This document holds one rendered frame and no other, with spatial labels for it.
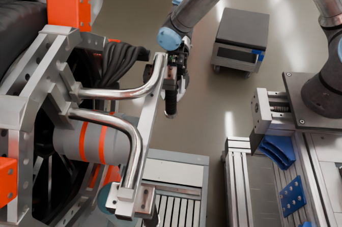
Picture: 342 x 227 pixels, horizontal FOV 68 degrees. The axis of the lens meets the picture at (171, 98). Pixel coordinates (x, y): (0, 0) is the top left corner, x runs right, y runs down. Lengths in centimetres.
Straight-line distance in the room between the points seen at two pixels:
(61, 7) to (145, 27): 183
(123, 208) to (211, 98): 145
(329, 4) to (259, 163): 87
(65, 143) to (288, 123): 67
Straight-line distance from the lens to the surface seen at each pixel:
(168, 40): 77
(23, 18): 61
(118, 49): 63
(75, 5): 63
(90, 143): 65
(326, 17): 87
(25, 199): 55
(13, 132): 49
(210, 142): 166
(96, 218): 130
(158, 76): 61
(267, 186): 140
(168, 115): 83
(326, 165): 92
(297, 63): 231
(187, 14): 73
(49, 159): 80
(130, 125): 52
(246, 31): 190
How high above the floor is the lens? 146
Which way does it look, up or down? 53 degrees down
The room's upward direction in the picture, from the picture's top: straight up
